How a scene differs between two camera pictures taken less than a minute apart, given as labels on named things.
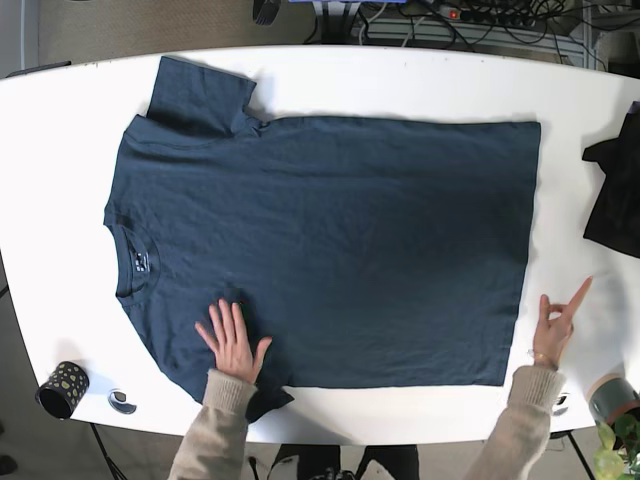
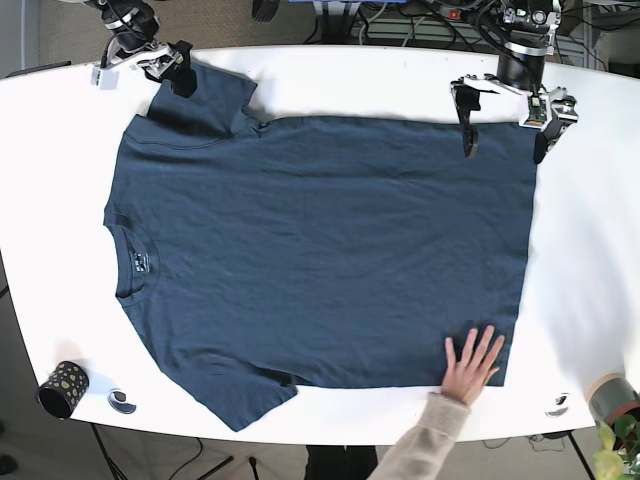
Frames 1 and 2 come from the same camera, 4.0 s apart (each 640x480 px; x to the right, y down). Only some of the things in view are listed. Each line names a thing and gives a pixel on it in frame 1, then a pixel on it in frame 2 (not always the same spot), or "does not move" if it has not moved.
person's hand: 554,327 to 466,378
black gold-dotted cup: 64,391 does not move
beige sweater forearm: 521,432 to 419,454
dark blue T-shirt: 371,253 does not move
